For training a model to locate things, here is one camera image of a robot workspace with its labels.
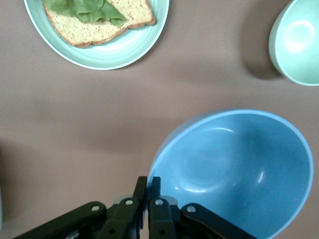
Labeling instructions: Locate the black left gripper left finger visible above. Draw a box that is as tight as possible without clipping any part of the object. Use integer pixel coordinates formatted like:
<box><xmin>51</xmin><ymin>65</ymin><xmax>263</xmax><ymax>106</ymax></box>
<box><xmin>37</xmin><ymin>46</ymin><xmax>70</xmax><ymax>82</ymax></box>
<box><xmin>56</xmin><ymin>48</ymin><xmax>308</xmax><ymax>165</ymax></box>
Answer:
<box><xmin>13</xmin><ymin>175</ymin><xmax>148</xmax><ymax>239</ymax></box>

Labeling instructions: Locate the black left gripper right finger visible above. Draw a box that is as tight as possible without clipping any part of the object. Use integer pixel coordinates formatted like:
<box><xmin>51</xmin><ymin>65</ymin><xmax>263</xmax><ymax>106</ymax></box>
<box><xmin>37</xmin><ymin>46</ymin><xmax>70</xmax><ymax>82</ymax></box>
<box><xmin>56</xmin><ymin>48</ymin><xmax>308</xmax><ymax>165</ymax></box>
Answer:
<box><xmin>148</xmin><ymin>176</ymin><xmax>253</xmax><ymax>239</ymax></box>

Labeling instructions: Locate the blue bowl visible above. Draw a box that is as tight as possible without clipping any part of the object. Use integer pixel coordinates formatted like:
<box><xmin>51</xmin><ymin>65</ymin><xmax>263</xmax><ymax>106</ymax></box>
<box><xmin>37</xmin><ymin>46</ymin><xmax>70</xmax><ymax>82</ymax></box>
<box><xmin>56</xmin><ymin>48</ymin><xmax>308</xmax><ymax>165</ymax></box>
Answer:
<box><xmin>147</xmin><ymin>108</ymin><xmax>315</xmax><ymax>239</ymax></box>

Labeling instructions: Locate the green bowl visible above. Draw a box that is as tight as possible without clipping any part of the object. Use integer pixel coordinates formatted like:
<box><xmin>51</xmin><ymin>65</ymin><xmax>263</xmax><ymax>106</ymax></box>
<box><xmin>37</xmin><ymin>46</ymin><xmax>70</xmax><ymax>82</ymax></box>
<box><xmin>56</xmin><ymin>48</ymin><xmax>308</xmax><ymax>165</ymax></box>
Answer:
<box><xmin>268</xmin><ymin>0</ymin><xmax>319</xmax><ymax>87</ymax></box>

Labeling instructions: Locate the brown table cloth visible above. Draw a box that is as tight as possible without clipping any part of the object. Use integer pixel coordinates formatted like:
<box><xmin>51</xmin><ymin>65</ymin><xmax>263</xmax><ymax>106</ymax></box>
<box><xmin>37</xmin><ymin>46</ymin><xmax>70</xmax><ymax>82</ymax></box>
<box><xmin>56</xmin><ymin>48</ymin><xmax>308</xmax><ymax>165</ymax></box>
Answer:
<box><xmin>0</xmin><ymin>0</ymin><xmax>319</xmax><ymax>239</ymax></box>

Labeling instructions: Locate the light green plate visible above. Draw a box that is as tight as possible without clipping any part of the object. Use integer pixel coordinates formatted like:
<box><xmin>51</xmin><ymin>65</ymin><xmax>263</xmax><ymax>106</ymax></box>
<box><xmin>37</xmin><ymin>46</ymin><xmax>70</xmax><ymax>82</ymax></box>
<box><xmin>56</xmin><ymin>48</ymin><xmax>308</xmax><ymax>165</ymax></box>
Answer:
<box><xmin>23</xmin><ymin>0</ymin><xmax>171</xmax><ymax>71</ymax></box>

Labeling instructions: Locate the brown bread slice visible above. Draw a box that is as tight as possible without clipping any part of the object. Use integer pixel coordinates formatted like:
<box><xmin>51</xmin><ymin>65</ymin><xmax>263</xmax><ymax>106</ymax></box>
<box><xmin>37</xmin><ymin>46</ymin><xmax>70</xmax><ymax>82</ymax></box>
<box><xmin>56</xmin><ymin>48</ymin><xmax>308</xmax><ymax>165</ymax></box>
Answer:
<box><xmin>42</xmin><ymin>0</ymin><xmax>157</xmax><ymax>49</ymax></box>

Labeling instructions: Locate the green lettuce leaf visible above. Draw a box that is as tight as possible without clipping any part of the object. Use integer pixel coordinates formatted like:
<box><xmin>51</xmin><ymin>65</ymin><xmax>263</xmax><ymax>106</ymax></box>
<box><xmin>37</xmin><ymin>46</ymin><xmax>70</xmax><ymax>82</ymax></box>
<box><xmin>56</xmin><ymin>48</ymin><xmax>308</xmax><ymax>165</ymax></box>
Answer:
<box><xmin>40</xmin><ymin>0</ymin><xmax>127</xmax><ymax>28</ymax></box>

